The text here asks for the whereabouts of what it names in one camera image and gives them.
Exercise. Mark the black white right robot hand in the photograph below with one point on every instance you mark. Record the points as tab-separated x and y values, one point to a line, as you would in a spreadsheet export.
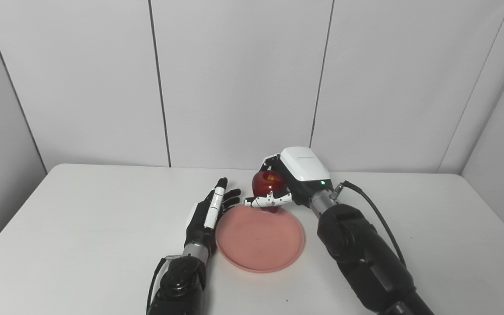
304	168

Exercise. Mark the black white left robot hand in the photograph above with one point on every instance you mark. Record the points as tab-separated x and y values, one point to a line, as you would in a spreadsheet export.
197	227

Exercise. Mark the red apple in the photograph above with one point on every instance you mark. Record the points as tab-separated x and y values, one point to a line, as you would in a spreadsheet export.
266	183

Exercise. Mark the pink round plate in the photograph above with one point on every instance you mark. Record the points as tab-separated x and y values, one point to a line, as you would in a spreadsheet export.
258	240

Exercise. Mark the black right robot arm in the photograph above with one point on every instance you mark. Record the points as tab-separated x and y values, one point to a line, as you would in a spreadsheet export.
365	258

